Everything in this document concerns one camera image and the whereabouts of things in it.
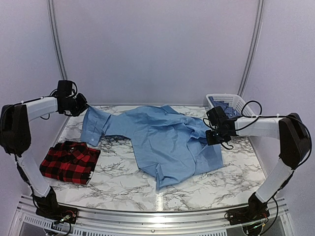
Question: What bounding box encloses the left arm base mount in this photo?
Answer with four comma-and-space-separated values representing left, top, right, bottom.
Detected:
36, 205, 78, 224

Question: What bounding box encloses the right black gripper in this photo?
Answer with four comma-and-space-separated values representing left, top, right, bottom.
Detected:
206, 128, 230, 146

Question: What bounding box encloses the white plastic basket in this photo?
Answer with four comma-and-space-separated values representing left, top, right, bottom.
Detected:
206, 93, 257, 118

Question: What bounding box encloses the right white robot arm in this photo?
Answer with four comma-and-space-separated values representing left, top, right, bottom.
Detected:
206, 106, 312, 220

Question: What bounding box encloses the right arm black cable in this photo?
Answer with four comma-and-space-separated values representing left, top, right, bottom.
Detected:
240, 100, 263, 118

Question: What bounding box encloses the aluminium wall post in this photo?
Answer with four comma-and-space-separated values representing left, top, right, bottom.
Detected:
237, 0, 265, 97
47, 0, 68, 80

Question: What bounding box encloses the right aluminium wall post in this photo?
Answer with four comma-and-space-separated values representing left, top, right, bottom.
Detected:
237, 0, 265, 97

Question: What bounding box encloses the blue patterned shirt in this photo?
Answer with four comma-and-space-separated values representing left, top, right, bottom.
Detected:
209, 96, 241, 118

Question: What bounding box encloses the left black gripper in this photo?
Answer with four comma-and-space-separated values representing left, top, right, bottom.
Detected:
64, 93, 89, 117

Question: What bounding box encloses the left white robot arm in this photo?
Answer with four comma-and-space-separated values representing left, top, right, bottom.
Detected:
0, 80, 88, 219

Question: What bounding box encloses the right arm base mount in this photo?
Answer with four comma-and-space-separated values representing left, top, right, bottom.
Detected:
224, 206, 270, 225

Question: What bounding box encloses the aluminium front frame rail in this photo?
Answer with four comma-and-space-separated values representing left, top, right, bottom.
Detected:
14, 205, 291, 236

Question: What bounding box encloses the light blue long sleeve shirt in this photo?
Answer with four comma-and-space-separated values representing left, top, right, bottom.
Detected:
81, 105, 223, 190

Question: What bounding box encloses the left aluminium wall post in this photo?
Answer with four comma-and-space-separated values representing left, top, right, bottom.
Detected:
47, 0, 68, 80

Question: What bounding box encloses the red black plaid shirt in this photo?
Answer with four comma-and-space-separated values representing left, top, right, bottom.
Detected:
39, 141, 101, 185

